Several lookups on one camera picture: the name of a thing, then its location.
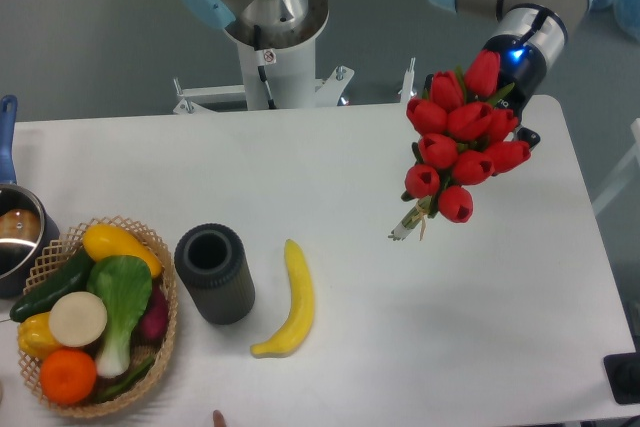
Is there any yellow squash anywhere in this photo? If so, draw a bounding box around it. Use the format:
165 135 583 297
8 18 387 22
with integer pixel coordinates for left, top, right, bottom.
82 224 163 279

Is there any green bok choy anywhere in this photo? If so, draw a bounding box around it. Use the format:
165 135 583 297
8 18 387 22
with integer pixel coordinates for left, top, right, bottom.
87 255 152 378

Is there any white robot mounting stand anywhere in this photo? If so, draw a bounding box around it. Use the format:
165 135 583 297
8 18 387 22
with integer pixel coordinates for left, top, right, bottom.
172 31 419 116

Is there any yellow banana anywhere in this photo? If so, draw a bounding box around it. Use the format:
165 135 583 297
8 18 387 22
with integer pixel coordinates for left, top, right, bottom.
250 239 315 358

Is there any dark green cucumber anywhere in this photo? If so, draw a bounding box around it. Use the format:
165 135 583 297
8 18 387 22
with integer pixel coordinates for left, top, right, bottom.
9 248 95 323

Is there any dark grey ribbed vase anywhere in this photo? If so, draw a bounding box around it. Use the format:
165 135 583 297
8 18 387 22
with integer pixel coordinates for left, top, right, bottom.
174 223 256 325

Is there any woven wicker basket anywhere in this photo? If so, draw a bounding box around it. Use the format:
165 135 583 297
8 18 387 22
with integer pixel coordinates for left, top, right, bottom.
18 216 178 419

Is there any black device at table edge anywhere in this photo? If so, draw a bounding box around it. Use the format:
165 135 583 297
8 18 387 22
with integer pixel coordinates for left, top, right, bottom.
603 352 639 405

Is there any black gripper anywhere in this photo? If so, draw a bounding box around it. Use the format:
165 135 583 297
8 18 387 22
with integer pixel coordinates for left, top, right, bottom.
484 35 547 147

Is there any orange fruit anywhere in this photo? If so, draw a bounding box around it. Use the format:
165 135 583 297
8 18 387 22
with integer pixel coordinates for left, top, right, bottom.
39 349 97 405

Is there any fingertip at bottom edge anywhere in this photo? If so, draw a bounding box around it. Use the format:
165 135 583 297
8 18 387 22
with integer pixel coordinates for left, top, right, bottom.
212 410 227 427

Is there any green bean pod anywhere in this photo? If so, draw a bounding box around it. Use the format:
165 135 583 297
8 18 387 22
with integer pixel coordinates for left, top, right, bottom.
94 356 155 404

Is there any yellow bell pepper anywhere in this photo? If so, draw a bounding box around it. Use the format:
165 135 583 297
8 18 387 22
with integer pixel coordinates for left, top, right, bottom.
18 312 63 360

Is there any purple sweet potato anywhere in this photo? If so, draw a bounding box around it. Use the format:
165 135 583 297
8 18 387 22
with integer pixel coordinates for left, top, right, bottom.
138 284 169 342

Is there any red tulip bouquet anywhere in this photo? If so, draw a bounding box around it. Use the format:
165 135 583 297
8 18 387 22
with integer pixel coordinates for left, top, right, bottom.
389 49 531 241

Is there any blue handled saucepan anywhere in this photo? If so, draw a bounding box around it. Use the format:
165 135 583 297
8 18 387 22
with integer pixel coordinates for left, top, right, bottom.
1 95 59 299

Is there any white round radish slice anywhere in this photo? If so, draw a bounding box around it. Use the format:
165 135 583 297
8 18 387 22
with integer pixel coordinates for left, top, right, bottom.
48 291 107 348

